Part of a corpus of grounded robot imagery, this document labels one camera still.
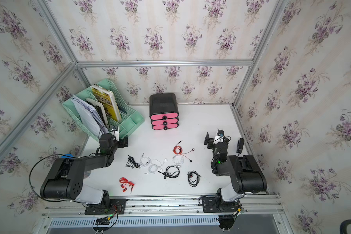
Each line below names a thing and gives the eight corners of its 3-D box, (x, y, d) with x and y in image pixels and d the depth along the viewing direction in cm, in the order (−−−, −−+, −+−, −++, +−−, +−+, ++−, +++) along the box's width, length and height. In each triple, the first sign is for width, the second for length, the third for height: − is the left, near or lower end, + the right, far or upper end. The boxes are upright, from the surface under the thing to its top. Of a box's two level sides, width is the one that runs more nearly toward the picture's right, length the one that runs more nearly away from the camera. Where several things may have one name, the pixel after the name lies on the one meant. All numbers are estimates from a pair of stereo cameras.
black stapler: (234, 152, 97) (237, 148, 92) (237, 141, 102) (240, 137, 98) (239, 154, 96) (242, 150, 91) (241, 143, 101) (244, 139, 97)
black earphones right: (183, 178, 85) (183, 177, 83) (191, 169, 88) (192, 168, 87) (193, 189, 81) (194, 188, 79) (202, 179, 85) (202, 177, 83)
